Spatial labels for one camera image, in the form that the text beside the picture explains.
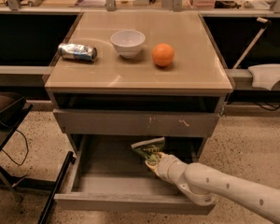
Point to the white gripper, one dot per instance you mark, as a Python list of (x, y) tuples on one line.
[(165, 166)]

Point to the orange fruit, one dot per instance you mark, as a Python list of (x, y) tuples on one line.
[(163, 54)]

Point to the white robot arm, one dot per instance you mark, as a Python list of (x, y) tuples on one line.
[(200, 183)]

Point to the dark cart at left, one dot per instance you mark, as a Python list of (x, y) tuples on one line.
[(13, 110)]

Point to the closed upper drawer front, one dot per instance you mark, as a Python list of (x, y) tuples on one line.
[(141, 123)]

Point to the white bowl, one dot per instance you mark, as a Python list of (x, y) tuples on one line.
[(128, 43)]

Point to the white stick with tip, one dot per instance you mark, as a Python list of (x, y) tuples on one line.
[(265, 23)]

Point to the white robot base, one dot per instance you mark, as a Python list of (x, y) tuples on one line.
[(265, 76)]

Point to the green jalapeno chip bag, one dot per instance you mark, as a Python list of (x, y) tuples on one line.
[(149, 149)]

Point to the crushed silver soda can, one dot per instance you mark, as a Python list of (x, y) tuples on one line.
[(77, 52)]

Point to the grey drawer cabinet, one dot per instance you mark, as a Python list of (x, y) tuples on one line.
[(194, 82)]

